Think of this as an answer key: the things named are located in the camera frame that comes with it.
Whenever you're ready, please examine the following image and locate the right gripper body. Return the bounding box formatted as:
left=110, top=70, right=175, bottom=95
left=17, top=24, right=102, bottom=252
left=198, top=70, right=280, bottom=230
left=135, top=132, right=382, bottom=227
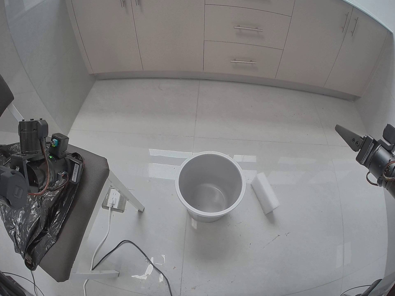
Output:
left=355, top=134, right=395, bottom=173

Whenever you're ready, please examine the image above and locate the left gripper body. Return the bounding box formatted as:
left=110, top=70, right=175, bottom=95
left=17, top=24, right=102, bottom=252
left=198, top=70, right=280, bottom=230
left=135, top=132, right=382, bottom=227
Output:
left=26, top=152, right=86, bottom=195

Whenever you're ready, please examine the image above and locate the black plastic bag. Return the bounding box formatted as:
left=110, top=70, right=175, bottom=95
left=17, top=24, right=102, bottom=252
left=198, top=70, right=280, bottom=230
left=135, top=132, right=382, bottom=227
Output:
left=0, top=144, right=85, bottom=271

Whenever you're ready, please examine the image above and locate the white foam roll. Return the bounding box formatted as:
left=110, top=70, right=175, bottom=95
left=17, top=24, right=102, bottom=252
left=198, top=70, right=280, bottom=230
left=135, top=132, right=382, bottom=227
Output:
left=251, top=171, right=280, bottom=216

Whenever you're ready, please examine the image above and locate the white trash bin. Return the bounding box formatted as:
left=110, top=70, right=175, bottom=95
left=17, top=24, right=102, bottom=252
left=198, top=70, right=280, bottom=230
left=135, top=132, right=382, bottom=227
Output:
left=175, top=151, right=246, bottom=223

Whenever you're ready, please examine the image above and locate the grey chair with white legs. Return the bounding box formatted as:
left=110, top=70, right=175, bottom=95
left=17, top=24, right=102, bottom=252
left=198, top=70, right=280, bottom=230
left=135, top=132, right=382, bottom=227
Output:
left=0, top=74, right=145, bottom=281

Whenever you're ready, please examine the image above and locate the beige cabinet with drawers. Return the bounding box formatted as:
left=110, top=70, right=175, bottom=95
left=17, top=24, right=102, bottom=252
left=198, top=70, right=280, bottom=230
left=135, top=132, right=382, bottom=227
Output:
left=63, top=0, right=395, bottom=99

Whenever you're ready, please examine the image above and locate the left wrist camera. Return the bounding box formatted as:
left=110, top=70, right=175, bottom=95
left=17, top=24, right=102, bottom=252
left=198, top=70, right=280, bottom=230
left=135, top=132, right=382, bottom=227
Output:
left=49, top=133, right=70, bottom=160

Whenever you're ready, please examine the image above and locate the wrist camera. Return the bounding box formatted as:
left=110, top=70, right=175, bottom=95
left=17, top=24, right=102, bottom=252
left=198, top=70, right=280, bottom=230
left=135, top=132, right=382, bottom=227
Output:
left=382, top=124, right=395, bottom=153
left=49, top=133, right=70, bottom=160

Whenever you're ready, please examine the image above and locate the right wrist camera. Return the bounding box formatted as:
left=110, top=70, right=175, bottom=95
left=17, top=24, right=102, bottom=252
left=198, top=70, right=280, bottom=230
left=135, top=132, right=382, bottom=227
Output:
left=382, top=124, right=395, bottom=153

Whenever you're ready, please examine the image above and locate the white cable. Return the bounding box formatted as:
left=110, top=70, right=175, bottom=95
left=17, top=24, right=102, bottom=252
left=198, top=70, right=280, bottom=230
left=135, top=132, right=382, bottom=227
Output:
left=83, top=196, right=117, bottom=296

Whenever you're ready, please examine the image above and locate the black cable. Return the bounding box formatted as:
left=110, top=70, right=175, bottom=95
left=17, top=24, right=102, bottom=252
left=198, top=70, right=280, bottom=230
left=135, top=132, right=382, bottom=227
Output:
left=92, top=240, right=173, bottom=296

